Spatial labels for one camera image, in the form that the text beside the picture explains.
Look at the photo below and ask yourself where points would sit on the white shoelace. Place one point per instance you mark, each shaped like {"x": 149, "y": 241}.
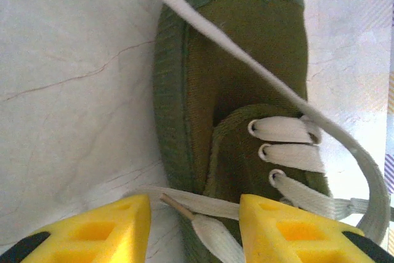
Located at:
{"x": 283, "y": 129}

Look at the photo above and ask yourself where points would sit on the olive green canvas shoe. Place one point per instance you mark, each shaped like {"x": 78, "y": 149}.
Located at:
{"x": 240, "y": 59}

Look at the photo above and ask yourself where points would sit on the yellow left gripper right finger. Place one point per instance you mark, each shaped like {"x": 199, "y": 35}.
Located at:
{"x": 295, "y": 235}

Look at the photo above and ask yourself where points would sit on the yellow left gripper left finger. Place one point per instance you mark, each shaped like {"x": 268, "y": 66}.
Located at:
{"x": 92, "y": 238}

